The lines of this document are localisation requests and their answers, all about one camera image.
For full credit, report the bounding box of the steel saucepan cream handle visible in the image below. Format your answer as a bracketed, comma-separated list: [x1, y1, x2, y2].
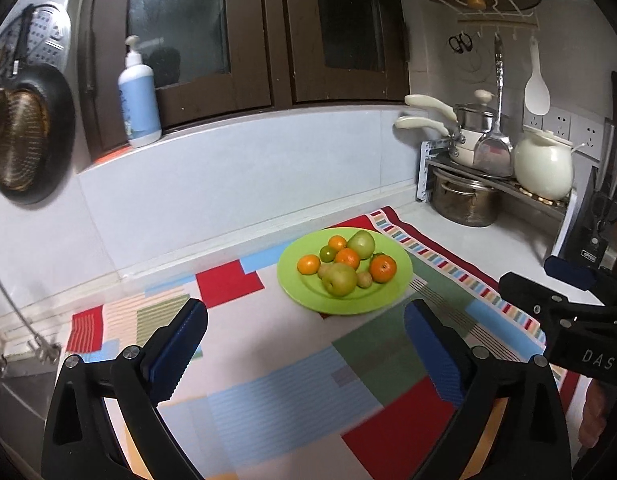
[405, 94, 509, 133]

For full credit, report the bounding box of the white rice paddle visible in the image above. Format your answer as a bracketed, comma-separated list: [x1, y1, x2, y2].
[525, 35, 550, 116]

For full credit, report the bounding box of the glass lid cream knob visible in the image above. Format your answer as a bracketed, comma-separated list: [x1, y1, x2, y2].
[455, 89, 509, 117]

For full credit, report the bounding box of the dark brown window sash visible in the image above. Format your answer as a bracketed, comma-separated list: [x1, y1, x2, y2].
[281, 0, 412, 106]
[71, 0, 289, 161]

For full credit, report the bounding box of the steel sink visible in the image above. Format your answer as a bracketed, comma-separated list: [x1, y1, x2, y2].
[0, 355, 59, 426]

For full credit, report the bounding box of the green apple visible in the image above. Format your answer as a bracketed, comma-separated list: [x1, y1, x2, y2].
[347, 230, 377, 258]

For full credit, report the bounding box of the metal spatula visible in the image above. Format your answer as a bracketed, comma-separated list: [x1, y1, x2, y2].
[473, 32, 514, 178]

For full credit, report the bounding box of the large steel pot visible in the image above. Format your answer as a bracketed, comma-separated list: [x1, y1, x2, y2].
[431, 167, 502, 228]

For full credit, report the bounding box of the perforated metal steamer plate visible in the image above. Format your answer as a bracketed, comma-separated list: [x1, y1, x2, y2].
[0, 2, 72, 86]

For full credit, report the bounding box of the black knife block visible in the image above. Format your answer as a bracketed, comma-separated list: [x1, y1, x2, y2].
[569, 72, 617, 271]

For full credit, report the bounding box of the wooden bead trivet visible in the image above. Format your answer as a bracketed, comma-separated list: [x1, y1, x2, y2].
[519, 185, 572, 207]

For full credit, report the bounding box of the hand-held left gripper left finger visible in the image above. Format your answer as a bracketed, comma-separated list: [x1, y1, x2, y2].
[41, 297, 209, 480]

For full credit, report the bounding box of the large orange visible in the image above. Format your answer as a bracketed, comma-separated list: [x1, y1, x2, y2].
[370, 255, 398, 283]

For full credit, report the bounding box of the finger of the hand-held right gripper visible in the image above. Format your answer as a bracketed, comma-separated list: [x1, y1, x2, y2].
[499, 271, 617, 341]
[543, 255, 617, 306]

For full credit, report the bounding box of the brass mesh strainer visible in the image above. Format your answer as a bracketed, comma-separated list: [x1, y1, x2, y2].
[0, 87, 52, 192]

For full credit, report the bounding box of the black frying pan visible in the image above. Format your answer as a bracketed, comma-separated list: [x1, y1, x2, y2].
[0, 62, 75, 206]

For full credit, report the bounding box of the person's right hand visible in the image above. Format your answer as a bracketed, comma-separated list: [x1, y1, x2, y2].
[577, 377, 612, 461]

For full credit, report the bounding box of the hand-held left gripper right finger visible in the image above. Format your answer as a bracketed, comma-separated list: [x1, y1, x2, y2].
[403, 298, 574, 480]

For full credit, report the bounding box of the metal kitchen shelf rack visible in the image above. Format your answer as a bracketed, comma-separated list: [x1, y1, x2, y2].
[416, 140, 582, 263]

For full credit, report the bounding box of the white ceramic pot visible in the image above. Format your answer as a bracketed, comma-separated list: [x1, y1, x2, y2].
[513, 127, 587, 201]

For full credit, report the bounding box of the white pump soap bottle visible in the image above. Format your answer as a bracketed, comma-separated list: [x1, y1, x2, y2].
[117, 35, 162, 149]

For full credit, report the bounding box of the colourful patchwork mat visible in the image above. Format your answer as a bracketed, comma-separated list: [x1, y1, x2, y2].
[66, 206, 597, 480]

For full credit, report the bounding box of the green plate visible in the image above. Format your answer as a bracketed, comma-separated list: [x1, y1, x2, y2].
[277, 227, 413, 316]

